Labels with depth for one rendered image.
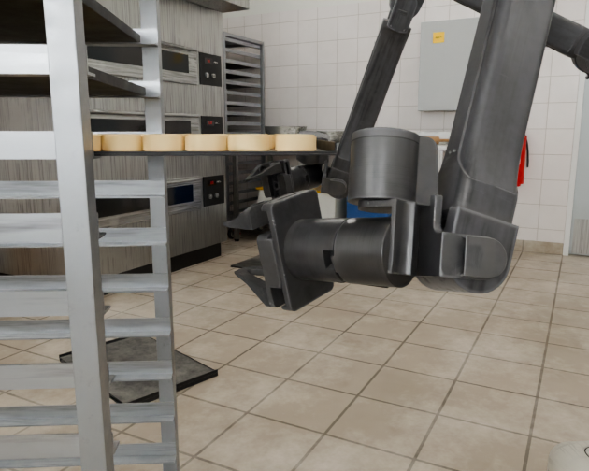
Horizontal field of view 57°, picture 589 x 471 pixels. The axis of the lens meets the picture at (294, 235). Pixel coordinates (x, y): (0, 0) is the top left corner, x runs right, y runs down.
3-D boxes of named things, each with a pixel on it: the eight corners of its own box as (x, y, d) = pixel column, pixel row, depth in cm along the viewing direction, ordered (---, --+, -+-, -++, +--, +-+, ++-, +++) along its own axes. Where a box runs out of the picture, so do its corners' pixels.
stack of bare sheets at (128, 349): (59, 361, 236) (59, 354, 235) (142, 336, 263) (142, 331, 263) (127, 410, 194) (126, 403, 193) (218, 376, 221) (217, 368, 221)
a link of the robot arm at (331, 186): (345, 197, 117) (347, 184, 125) (353, 146, 112) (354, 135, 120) (290, 189, 118) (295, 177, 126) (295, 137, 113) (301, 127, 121)
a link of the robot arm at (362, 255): (392, 287, 41) (428, 290, 45) (397, 195, 41) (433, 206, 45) (320, 280, 45) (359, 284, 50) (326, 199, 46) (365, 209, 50)
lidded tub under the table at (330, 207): (295, 219, 473) (295, 189, 468) (318, 212, 513) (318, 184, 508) (336, 222, 456) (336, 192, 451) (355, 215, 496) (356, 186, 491)
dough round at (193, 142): (234, 150, 67) (234, 135, 67) (214, 152, 62) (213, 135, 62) (199, 150, 69) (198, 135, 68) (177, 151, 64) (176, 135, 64)
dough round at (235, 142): (241, 152, 62) (240, 135, 62) (220, 151, 66) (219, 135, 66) (277, 151, 65) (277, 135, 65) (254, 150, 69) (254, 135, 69)
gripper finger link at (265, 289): (219, 302, 56) (285, 310, 50) (204, 235, 54) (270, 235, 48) (264, 279, 61) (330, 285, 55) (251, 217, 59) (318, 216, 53)
